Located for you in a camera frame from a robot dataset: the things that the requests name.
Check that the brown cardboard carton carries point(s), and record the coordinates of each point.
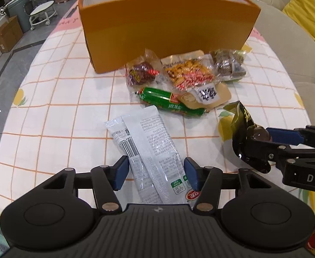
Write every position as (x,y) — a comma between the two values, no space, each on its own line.
(8,35)

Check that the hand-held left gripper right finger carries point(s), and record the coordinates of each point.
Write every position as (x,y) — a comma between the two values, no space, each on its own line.
(191,173)

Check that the white translucent snack packet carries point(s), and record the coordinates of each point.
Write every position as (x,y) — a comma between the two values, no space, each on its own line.
(152,145)

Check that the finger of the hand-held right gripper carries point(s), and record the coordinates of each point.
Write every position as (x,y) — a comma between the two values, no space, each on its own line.
(265,153)
(284,135)

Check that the white rolling stool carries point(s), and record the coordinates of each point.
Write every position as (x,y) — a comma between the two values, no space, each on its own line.
(43,10)

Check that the beige sofa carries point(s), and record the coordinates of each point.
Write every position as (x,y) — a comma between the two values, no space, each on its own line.
(294,45)

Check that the clear brown snack packet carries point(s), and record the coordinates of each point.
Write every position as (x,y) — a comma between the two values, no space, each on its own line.
(227,64)

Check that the orange cardboard box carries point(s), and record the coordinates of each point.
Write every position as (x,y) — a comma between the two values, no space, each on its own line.
(160,27)

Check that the peanut packet red-white print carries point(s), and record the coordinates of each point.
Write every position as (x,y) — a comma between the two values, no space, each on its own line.
(187,72)

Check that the dark green egg packet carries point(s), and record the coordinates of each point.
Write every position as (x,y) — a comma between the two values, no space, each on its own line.
(240,123)

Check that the dark red candy clear wrapper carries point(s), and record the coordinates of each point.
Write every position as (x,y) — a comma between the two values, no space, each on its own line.
(141,72)

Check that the beige tofu packet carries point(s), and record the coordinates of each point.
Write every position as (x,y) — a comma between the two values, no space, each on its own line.
(189,100)

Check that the grey plant pot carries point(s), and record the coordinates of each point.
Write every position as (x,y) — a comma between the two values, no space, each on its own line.
(18,13)

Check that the green sausage stick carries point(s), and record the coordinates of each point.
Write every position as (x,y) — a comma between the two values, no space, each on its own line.
(160,98)

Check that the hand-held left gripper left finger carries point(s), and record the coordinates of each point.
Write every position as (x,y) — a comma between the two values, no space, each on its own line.
(121,173)

